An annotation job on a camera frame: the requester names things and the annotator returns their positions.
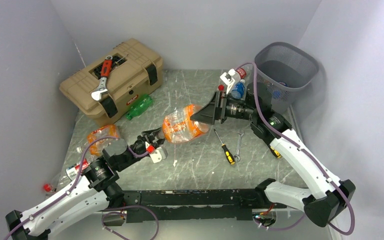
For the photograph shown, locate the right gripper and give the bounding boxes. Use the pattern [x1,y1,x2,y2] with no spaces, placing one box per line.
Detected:
[190,90,257,125]

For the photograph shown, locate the large orange label bottle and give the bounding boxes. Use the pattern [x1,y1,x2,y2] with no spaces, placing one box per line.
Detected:
[161,104,210,144]

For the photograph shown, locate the blue label water bottle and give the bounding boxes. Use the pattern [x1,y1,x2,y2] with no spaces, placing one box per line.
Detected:
[230,79,246,99]

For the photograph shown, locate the clear bottle blue label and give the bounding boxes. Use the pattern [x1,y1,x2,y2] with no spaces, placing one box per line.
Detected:
[271,84,289,101]

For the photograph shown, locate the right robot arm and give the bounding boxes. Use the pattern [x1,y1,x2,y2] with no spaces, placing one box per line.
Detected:
[190,83,356,227]

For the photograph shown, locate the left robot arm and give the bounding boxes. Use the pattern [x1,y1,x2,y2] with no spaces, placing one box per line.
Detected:
[5,127,166,240]

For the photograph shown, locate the grey mesh waste bin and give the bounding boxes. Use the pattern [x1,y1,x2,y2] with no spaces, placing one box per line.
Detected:
[254,42,320,114]

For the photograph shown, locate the green plastic bottle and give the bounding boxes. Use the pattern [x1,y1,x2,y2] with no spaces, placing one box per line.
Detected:
[126,94,154,120]

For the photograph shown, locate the silver open-end wrench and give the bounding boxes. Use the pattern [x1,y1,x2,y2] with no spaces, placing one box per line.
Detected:
[233,129,245,162]

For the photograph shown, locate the yellow black screwdriver left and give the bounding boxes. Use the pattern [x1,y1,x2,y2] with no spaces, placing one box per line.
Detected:
[213,129,236,165]

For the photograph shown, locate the yellow black screwdriver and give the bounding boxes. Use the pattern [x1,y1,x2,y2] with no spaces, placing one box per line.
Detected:
[213,129,236,165]
[269,147,282,159]

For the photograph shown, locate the clear bottle red cap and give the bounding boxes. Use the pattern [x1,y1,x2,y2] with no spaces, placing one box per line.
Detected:
[235,67,247,83]

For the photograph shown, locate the crushed orange label bottle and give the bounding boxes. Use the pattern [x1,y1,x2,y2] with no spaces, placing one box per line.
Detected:
[75,124,121,158]

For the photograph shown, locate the tan plastic toolbox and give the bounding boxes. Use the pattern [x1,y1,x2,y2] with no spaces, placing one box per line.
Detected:
[59,38,164,127]

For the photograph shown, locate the yellow black screwdriver right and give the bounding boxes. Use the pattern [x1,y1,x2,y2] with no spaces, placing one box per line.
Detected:
[269,147,282,159]

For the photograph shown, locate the red adjustable wrench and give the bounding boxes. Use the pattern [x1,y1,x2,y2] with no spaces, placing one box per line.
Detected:
[91,55,113,102]

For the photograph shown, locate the small red cap bottle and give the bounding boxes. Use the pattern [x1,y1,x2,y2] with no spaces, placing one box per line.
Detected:
[42,173,70,194]

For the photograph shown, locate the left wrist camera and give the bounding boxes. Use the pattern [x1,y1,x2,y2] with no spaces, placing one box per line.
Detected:
[146,145,168,164]

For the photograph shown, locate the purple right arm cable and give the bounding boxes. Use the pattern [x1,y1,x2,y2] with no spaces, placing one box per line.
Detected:
[236,61,356,236]

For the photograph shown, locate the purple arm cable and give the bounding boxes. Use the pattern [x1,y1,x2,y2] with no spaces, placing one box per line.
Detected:
[236,61,356,236]
[3,135,150,240]

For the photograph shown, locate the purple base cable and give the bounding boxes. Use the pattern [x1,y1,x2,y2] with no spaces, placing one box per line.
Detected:
[100,205,160,240]

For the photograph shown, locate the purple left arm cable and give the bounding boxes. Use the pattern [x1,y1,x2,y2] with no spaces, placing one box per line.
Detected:
[3,135,150,240]

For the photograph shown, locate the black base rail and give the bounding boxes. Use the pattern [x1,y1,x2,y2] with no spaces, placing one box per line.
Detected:
[108,188,287,223]

